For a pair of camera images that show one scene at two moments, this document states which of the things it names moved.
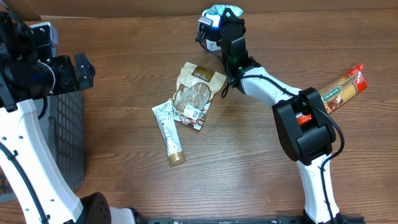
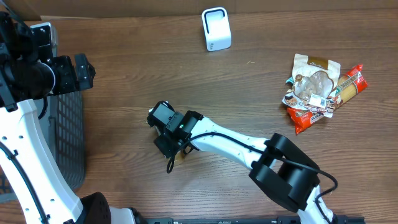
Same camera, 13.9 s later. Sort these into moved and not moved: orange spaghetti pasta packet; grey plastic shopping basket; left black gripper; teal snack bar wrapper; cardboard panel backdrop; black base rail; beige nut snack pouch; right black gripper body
Moved: right black gripper body; beige nut snack pouch; teal snack bar wrapper
Not moved: left black gripper; orange spaghetti pasta packet; cardboard panel backdrop; black base rail; grey plastic shopping basket
